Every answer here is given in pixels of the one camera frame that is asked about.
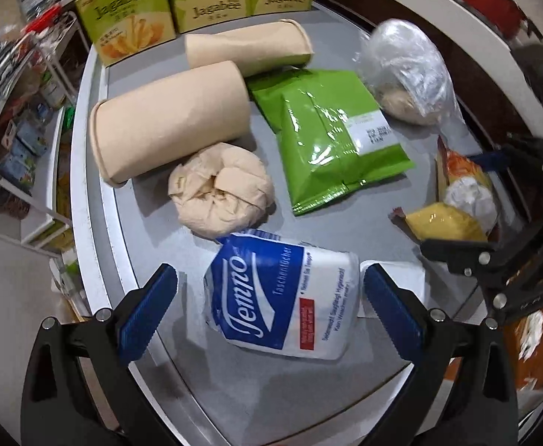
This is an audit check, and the blue white tissue packet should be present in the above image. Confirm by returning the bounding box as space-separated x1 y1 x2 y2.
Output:
204 232 361 361

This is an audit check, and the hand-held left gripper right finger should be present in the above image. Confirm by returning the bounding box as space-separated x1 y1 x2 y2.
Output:
363 262 518 446

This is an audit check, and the small beige paper roll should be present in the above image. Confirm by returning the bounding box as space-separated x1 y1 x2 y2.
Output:
185 19 313 77

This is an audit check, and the white wire basket with goods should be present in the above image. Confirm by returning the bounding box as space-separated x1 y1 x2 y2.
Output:
0 32 74 252

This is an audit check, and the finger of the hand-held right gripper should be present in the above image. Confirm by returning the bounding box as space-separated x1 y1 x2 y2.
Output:
420 214 543 286
478 142 543 223

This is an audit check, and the orange white snack wrapper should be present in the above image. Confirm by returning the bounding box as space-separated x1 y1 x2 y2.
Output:
436 137 501 235

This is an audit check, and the large beige paper roll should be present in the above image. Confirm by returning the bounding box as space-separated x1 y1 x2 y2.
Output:
90 60 251 189

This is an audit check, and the white paper sheet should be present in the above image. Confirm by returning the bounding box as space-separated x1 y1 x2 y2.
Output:
359 260 426 319

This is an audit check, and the red box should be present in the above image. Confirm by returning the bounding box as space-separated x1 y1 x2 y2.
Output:
455 0 532 40

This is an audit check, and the clear plastic bag with paper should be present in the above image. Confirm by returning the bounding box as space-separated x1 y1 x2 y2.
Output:
355 19 460 127

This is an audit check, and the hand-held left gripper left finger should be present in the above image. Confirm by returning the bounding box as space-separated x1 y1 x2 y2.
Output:
20 262 179 446

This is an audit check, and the green snack bag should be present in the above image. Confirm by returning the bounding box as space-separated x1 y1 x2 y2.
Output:
246 69 416 217

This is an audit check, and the beige paper ball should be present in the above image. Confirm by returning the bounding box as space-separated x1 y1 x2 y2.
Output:
168 143 276 241

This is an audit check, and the white wire rack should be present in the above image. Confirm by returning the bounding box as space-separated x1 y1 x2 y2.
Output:
0 9 91 261

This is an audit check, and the yellow snack wrapper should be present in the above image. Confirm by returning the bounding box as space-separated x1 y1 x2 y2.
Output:
390 202 488 243

